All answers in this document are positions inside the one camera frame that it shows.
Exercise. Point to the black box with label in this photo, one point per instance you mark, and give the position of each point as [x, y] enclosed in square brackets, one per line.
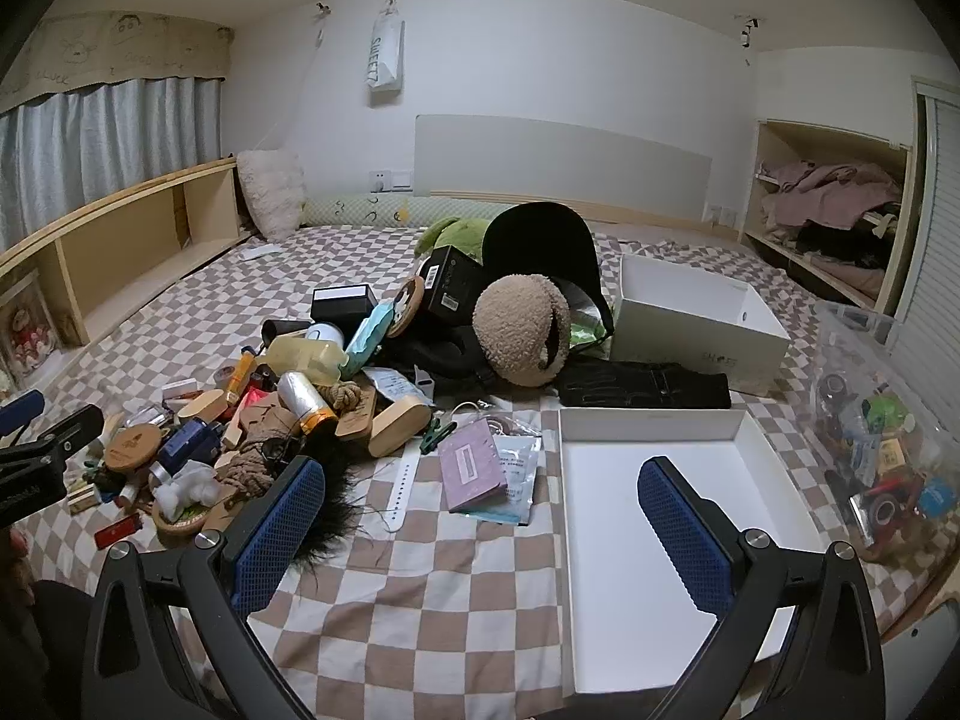
[450, 281]

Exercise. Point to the wooden bedside shelf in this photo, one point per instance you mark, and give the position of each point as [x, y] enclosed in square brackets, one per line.
[112, 240]

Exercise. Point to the black tape roll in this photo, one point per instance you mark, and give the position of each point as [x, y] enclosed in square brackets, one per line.
[879, 517]

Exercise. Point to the flat wooden board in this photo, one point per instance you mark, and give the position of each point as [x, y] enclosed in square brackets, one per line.
[360, 412]

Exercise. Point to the orange tube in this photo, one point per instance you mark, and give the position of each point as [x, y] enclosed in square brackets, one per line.
[240, 375]

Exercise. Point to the black feather duster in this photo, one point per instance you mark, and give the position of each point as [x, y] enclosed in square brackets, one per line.
[341, 495]

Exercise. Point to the white wall socket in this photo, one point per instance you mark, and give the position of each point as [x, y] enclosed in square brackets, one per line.
[390, 180]

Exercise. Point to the yellow translucent bottle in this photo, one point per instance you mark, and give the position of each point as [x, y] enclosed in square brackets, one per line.
[307, 360]

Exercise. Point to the green clothespin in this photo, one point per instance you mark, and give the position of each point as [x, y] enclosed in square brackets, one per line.
[437, 436]

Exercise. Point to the framed picture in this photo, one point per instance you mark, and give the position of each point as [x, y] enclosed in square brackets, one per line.
[26, 330]

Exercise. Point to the blue bottle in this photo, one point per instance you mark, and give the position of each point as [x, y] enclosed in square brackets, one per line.
[186, 446]

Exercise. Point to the dark clothes pile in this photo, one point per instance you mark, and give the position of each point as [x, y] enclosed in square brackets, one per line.
[847, 240]

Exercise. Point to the black baseball cap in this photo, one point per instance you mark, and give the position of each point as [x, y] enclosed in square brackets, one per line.
[536, 240]

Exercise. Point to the small black box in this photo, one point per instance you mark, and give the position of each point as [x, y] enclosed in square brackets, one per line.
[341, 304]

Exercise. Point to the white cotton wad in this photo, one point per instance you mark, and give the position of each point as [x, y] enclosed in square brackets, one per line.
[184, 491]

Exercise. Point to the white shoebox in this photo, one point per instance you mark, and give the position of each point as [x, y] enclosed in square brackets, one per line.
[697, 345]

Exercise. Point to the wooden oval box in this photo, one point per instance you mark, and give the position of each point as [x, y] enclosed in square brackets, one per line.
[397, 431]

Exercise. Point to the white shoebox lid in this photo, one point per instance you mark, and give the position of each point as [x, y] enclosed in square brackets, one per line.
[615, 540]

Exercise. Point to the small wall socket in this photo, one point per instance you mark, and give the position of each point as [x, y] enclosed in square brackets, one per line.
[720, 214]

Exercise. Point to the purple booklet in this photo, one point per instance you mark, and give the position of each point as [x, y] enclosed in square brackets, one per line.
[471, 465]

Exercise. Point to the black stitched gloves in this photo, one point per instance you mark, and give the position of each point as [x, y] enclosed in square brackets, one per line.
[645, 385]

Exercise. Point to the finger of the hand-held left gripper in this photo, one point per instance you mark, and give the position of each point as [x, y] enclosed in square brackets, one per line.
[19, 410]
[56, 435]

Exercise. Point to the round cork coaster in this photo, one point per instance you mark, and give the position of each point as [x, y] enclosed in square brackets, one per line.
[133, 446]

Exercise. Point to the wooden wardrobe shelf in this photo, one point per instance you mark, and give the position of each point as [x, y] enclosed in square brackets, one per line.
[757, 187]

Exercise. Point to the grey curtain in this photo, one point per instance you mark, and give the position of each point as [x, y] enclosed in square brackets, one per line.
[97, 142]

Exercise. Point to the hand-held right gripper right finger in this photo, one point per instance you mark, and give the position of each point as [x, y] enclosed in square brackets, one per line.
[686, 532]

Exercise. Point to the white paper bag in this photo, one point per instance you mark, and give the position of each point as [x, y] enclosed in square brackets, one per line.
[385, 52]

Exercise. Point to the beige twine bundle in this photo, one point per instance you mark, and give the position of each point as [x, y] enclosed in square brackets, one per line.
[259, 450]

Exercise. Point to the white slatted door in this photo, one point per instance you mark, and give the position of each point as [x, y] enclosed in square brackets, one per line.
[937, 240]

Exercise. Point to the white headboard panel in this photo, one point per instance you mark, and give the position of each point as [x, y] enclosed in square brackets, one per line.
[562, 165]

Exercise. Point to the silver film roll orange end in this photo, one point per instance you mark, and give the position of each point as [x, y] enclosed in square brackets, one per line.
[304, 401]

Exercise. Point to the red packet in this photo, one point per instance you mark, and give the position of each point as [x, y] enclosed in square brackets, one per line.
[259, 398]

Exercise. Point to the round wooden cartoon plaque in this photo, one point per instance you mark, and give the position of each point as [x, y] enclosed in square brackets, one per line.
[407, 304]

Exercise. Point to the printed curtain valance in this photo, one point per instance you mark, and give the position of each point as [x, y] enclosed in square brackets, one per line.
[112, 45]

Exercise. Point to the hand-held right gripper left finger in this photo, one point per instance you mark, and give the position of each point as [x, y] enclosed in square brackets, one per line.
[277, 532]

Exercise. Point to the soft plush toy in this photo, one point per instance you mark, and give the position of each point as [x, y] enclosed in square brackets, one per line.
[450, 234]

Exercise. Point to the white paper receipt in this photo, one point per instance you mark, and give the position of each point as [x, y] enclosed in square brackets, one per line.
[394, 384]

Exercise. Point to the white paper sheet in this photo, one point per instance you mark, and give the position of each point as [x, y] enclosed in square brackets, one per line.
[261, 250]

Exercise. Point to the fluffy white pillow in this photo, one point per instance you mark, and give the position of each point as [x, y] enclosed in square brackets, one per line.
[270, 195]

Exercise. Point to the long printed bolster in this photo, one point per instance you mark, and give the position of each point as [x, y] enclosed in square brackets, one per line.
[352, 211]

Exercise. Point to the clear plastic storage bin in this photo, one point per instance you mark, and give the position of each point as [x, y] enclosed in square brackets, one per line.
[862, 405]

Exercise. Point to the white mug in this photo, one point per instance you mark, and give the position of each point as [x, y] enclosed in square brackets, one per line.
[324, 335]

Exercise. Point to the green plastic bag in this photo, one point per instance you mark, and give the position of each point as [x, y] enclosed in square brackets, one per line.
[589, 330]

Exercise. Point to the white sachet packet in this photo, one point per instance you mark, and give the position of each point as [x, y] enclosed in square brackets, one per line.
[517, 476]

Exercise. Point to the beige fleece earmuffs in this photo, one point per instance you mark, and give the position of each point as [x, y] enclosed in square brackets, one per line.
[514, 330]

